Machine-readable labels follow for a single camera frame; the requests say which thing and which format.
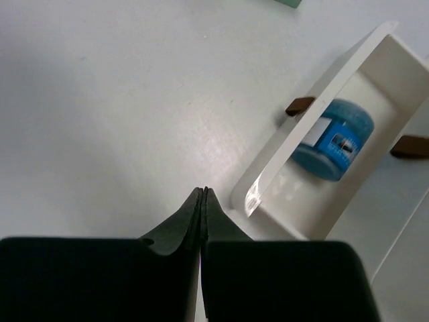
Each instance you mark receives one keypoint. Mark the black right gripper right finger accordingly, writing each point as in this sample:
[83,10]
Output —
[248,280]

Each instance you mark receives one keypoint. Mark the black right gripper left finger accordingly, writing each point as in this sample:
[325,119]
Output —
[150,278]

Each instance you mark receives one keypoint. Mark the white bottom drawer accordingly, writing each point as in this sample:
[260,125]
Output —
[335,188]

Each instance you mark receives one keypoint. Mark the blue white small box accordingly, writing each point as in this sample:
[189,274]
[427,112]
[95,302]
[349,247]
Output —
[335,140]

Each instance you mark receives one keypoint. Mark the white drawer cabinet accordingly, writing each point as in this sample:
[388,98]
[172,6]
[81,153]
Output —
[382,207]

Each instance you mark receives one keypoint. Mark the brown bottom drawer tab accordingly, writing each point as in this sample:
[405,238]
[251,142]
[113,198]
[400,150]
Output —
[299,105]

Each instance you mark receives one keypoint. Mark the brown drawer tab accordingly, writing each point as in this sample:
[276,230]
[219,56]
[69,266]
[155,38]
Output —
[411,148]
[299,105]

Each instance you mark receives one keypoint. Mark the brown middle drawer tab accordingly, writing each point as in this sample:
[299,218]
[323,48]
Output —
[411,148]

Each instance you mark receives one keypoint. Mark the green mesh file rack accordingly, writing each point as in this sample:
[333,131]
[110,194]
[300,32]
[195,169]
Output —
[290,3]

